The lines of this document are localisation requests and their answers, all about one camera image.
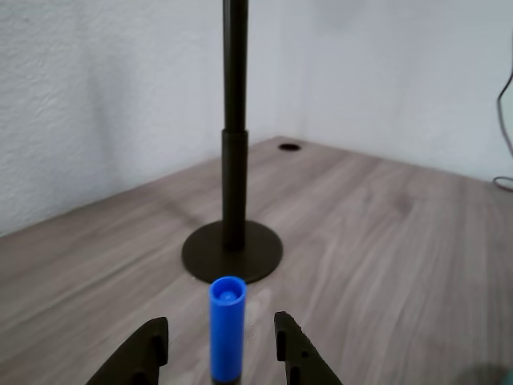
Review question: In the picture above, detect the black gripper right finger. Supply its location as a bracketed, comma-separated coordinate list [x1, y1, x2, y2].
[273, 311, 341, 385]

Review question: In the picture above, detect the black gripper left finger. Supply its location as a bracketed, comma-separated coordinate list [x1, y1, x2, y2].
[86, 316, 170, 385]

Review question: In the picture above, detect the blue capped black marker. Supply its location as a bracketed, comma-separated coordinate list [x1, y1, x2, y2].
[208, 275, 248, 385]

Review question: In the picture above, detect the black round-base camera stand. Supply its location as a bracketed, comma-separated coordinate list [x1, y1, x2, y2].
[181, 0, 285, 285]

